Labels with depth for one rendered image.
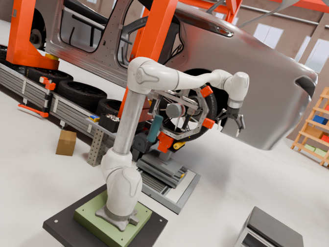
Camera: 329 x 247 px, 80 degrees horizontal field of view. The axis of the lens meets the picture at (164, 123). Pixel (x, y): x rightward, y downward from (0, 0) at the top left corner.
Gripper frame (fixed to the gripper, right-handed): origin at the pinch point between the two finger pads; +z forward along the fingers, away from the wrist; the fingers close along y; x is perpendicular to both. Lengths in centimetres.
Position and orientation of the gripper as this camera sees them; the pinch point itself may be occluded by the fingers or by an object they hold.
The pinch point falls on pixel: (227, 131)
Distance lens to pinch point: 144.5
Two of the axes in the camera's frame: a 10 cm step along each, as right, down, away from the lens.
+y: -8.1, -3.5, 4.7
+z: -0.2, 8.2, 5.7
